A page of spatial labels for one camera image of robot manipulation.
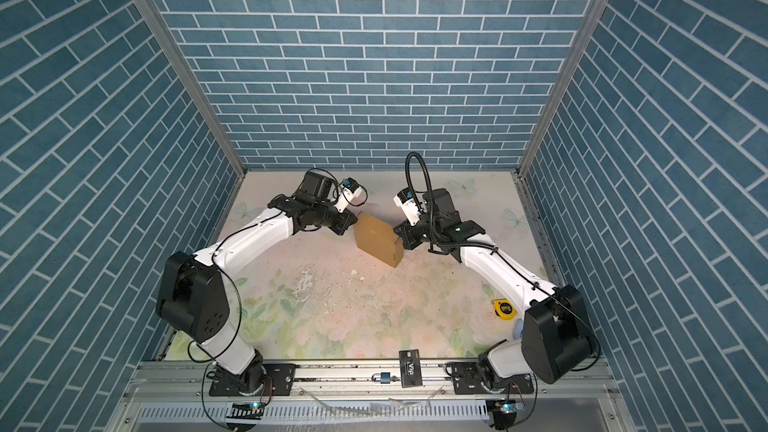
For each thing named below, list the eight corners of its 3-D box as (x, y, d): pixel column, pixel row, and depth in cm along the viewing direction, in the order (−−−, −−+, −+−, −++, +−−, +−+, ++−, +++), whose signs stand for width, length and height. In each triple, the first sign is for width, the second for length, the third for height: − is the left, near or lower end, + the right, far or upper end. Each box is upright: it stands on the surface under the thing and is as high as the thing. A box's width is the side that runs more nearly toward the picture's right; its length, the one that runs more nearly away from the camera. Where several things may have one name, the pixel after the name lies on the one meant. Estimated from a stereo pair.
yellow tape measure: (495, 320, 86) (497, 317, 84) (491, 301, 89) (493, 298, 87) (514, 320, 86) (517, 317, 84) (510, 301, 89) (512, 298, 87)
